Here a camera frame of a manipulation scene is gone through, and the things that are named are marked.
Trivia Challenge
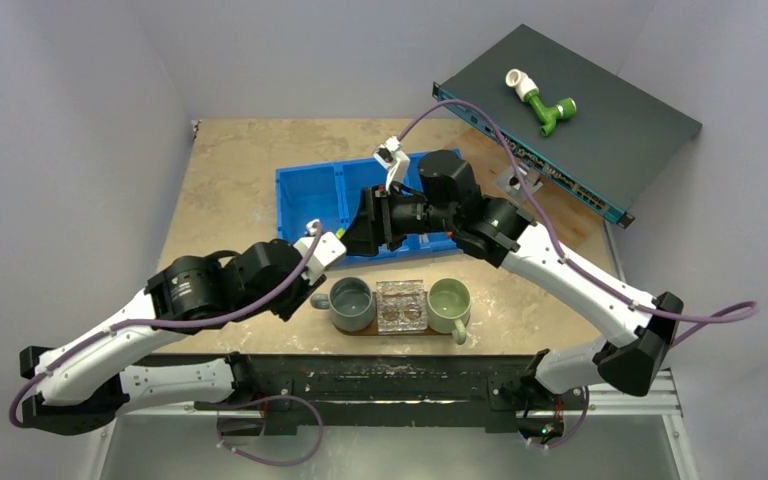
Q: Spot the blue plastic bin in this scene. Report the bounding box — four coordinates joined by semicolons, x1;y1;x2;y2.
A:
275;158;458;267

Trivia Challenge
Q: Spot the grey ceramic mug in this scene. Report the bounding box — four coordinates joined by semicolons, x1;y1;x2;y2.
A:
310;277;377;333

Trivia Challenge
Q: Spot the clear acrylic holder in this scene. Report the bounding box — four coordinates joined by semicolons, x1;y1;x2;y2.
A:
375;280;428;331

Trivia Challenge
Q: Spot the brown oval wooden tray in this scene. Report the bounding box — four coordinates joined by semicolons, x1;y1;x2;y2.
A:
336;321;441;337

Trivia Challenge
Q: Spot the pale green ceramic mug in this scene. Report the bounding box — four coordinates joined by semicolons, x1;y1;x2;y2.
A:
427;278;472;345

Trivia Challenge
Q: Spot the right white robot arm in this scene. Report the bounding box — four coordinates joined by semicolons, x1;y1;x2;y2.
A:
341;150;683;407

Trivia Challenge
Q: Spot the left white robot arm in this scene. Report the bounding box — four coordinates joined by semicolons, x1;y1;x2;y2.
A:
8;233;346;436

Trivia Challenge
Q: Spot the green white pipe fitting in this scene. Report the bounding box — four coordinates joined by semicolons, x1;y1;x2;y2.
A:
505;68;577;137

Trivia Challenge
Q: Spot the plywood board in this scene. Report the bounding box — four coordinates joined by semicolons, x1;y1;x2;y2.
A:
446;127;607;263

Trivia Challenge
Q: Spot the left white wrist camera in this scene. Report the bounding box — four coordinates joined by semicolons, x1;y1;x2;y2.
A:
293;219;347;285

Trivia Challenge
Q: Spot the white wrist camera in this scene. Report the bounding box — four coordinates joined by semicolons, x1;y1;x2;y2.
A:
293;219;347;285
373;136;410;190

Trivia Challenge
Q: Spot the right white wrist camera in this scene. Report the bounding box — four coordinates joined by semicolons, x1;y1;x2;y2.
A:
373;136;410;190

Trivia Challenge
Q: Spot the small metal bracket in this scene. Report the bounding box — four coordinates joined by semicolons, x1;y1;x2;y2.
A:
493;166;543;204

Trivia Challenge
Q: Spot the black aluminium base frame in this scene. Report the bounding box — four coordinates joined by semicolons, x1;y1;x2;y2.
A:
125;354;683;439

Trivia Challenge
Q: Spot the dark network switch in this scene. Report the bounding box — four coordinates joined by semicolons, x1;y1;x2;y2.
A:
432;25;702;228

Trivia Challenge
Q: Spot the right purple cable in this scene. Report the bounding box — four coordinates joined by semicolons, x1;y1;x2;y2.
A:
393;99;760;452

